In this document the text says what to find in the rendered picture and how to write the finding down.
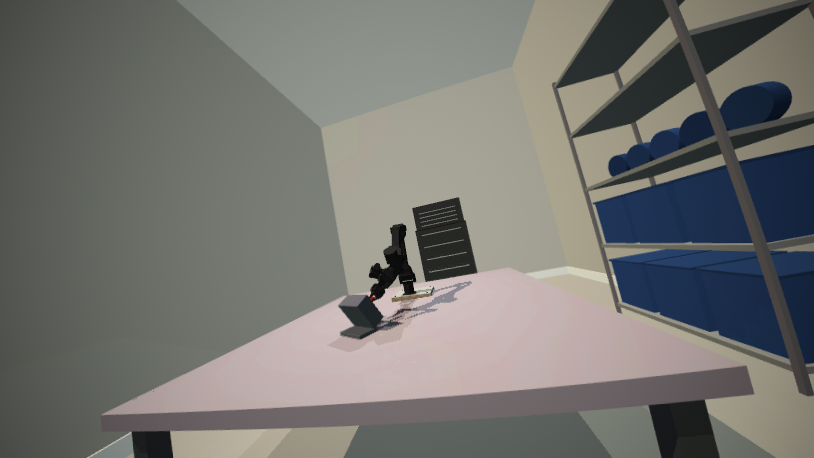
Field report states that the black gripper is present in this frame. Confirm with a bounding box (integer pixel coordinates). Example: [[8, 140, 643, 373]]
[[369, 268, 397, 302]]

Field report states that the dark grey sloped panel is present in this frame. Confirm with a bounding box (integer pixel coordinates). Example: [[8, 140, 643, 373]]
[[338, 295, 383, 339]]

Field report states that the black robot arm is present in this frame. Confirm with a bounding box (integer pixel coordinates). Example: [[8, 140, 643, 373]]
[[369, 223, 416, 295]]

